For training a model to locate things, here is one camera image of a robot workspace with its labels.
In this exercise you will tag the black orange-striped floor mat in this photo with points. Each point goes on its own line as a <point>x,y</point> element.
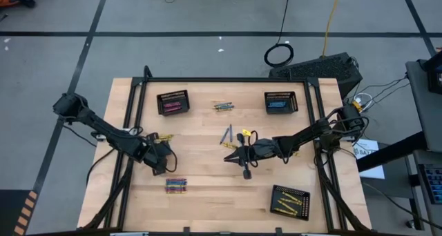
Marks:
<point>10,212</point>

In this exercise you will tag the white printed paper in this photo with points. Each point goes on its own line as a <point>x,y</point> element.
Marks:
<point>369,147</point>

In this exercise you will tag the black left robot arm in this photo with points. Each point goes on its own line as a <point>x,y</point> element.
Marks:
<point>103,127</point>

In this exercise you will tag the yellow plug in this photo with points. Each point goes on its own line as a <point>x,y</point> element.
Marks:
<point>356,106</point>

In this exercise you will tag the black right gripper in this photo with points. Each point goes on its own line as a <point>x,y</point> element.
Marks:
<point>260,149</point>

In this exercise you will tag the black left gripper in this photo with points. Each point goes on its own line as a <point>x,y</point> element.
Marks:
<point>157,153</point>

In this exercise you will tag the black computer case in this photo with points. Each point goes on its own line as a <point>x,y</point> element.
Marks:
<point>317,70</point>

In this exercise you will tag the black caster wheel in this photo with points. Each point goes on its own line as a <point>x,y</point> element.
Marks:
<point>411,224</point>

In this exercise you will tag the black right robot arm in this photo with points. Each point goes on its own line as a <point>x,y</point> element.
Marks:
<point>310,132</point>

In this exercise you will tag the dark side desk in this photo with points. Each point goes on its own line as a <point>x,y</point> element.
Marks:
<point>421,118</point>

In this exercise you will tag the black monitor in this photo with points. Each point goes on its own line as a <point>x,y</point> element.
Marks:
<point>435,74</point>

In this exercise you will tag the black keyboard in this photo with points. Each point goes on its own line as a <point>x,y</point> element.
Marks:
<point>433,184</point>

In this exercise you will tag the black slotted plastic basket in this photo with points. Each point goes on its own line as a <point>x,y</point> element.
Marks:
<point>305,212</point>
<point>160,111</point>
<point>279,96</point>

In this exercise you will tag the black aluminium table frame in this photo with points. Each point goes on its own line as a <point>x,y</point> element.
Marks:
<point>224,79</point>

